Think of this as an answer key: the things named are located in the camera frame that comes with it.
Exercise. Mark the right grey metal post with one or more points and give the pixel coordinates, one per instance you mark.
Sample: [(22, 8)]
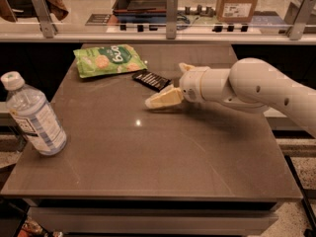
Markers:
[(296, 31)]

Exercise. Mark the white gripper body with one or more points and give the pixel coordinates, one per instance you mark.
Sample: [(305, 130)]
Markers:
[(192, 84)]

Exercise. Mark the middle grey metal post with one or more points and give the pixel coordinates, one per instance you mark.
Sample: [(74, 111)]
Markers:
[(171, 19)]

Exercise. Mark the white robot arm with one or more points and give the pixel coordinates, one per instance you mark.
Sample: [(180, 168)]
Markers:
[(251, 85)]

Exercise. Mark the black rxbar chocolate bar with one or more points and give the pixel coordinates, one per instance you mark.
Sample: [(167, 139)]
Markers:
[(151, 80)]

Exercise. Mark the grey metal post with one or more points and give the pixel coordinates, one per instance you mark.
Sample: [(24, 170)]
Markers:
[(171, 19), (47, 27), (296, 31)]

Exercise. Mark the dark metal tray bin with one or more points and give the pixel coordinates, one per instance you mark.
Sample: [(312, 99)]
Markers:
[(140, 6)]

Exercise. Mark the green snack bag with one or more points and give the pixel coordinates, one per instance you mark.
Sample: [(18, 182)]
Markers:
[(109, 60)]

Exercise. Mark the brown hanging cloth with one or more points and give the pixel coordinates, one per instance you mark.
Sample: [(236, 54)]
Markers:
[(58, 9)]

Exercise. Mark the cardboard box with label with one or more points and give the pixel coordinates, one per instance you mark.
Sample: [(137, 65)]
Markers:
[(235, 11)]

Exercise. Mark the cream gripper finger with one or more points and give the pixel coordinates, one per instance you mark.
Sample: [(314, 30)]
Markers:
[(184, 67), (168, 97)]

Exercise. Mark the blue plastic water bottle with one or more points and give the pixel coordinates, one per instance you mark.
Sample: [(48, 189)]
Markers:
[(32, 112)]

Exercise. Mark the left grey metal post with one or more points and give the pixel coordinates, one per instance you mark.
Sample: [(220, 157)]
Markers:
[(47, 27)]

